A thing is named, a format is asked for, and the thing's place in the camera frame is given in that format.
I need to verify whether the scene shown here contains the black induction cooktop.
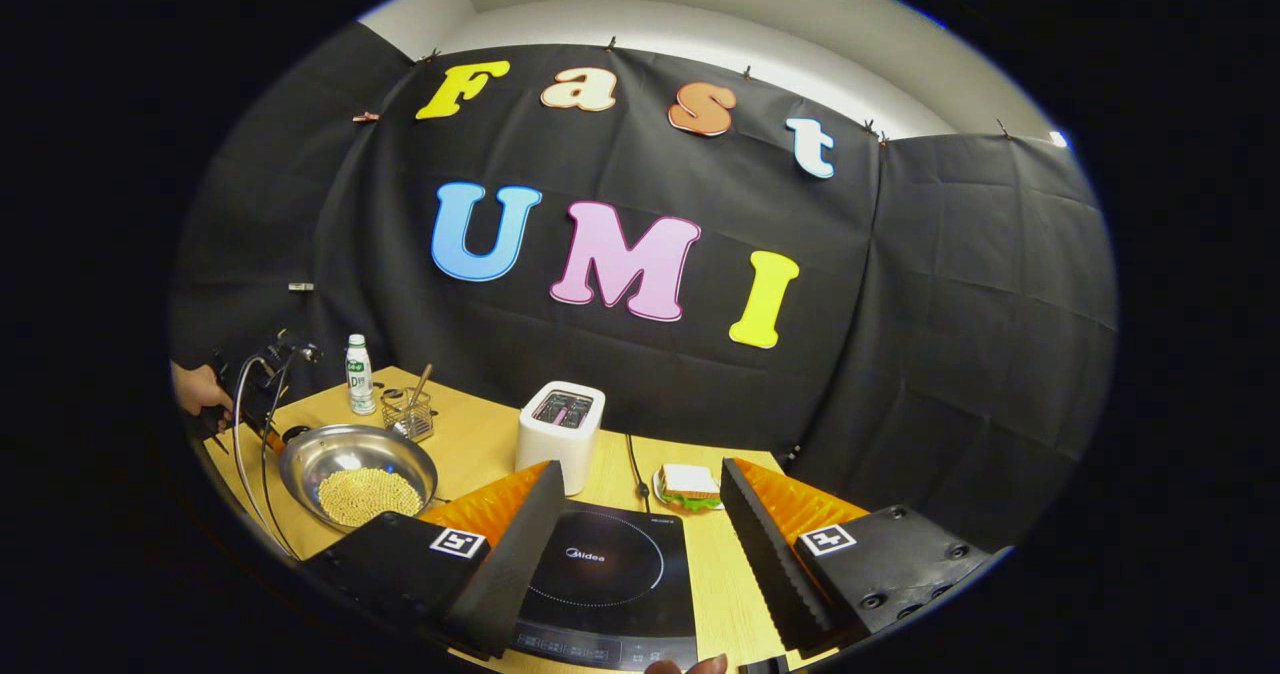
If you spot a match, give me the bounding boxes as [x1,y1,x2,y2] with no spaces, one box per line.
[510,499,699,671]

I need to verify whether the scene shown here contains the small wire basket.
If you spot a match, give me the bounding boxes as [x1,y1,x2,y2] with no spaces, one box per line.
[382,387,435,443]

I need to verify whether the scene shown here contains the small white plate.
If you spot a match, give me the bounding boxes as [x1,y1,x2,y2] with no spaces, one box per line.
[653,469,725,513]

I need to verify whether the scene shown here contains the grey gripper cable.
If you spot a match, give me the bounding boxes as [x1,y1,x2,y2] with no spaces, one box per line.
[230,349,301,560]

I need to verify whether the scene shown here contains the stainless steel pot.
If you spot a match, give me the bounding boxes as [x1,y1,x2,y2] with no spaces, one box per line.
[270,422,446,533]

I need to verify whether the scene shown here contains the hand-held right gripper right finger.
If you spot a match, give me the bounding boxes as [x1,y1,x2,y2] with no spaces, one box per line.
[720,457,1011,660]

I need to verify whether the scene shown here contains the white plastic bottle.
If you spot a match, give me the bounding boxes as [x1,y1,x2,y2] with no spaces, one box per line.
[345,334,377,416]

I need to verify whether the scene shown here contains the pile of soybeans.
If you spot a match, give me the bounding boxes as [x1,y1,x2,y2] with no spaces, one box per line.
[318,467,424,528]

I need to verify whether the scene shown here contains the black power cable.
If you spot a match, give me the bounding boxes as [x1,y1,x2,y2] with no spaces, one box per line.
[625,434,651,513]

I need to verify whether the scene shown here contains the wooden handled spoon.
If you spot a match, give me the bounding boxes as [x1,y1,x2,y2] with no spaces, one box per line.
[405,363,434,425]

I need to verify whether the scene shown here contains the white toaster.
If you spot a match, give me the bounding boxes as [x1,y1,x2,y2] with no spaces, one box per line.
[515,381,607,497]

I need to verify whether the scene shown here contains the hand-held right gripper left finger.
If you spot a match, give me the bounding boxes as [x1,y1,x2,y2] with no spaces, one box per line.
[300,460,566,663]

